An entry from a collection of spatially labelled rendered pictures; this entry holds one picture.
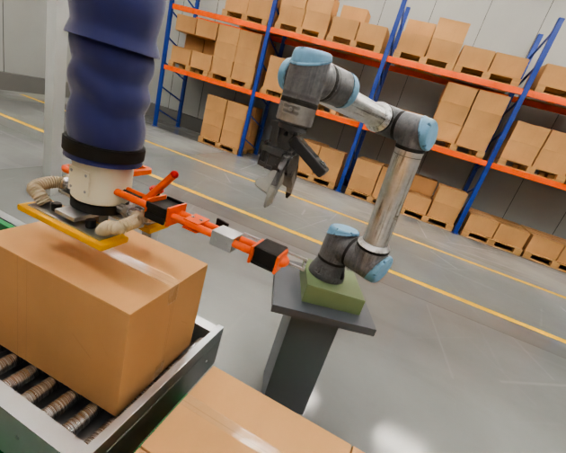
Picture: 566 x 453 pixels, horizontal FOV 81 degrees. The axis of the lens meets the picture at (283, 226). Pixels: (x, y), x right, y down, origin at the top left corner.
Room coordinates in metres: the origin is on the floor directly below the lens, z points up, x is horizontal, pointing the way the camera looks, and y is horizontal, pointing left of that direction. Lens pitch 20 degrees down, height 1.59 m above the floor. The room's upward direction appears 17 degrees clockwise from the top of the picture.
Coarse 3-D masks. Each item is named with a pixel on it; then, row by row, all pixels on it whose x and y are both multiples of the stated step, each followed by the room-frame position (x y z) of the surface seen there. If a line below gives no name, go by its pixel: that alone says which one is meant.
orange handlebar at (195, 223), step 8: (64, 168) 0.99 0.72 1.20; (144, 168) 1.22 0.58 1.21; (120, 192) 0.93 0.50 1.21; (136, 192) 0.97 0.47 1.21; (128, 200) 0.92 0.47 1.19; (136, 200) 0.91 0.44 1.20; (144, 200) 0.91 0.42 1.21; (176, 216) 0.88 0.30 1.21; (184, 216) 0.91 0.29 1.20; (192, 216) 0.89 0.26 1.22; (200, 216) 0.92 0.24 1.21; (184, 224) 0.87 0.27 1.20; (192, 224) 0.86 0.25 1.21; (200, 224) 0.90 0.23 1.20; (208, 224) 0.89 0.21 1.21; (200, 232) 0.85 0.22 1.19; (208, 232) 0.85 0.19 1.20; (240, 240) 0.86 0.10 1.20; (248, 240) 0.86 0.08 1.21; (240, 248) 0.82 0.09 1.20; (248, 248) 0.81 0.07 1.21; (280, 264) 0.79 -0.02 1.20
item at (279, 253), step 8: (264, 240) 0.86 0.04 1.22; (256, 248) 0.80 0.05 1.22; (264, 248) 0.81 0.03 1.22; (272, 248) 0.82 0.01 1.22; (280, 248) 0.84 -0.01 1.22; (248, 256) 0.80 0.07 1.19; (256, 256) 0.80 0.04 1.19; (264, 256) 0.80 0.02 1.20; (272, 256) 0.79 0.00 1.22; (280, 256) 0.79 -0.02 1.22; (256, 264) 0.79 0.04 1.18; (264, 264) 0.80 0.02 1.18; (272, 264) 0.79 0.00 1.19; (272, 272) 0.78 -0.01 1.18
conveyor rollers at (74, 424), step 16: (0, 352) 0.86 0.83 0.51; (0, 368) 0.79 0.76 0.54; (32, 368) 0.82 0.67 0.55; (16, 384) 0.76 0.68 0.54; (48, 384) 0.78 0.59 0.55; (32, 400) 0.72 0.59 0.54; (64, 400) 0.74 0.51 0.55; (80, 416) 0.71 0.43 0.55; (96, 416) 0.74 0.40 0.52; (112, 416) 0.74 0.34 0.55; (96, 432) 0.68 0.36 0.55
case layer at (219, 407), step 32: (224, 384) 0.98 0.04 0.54; (192, 416) 0.82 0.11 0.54; (224, 416) 0.85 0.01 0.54; (256, 416) 0.89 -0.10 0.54; (288, 416) 0.93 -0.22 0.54; (160, 448) 0.69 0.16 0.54; (192, 448) 0.72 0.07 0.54; (224, 448) 0.75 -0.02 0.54; (256, 448) 0.78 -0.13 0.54; (288, 448) 0.81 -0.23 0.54; (320, 448) 0.84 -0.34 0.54; (352, 448) 0.88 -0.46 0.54
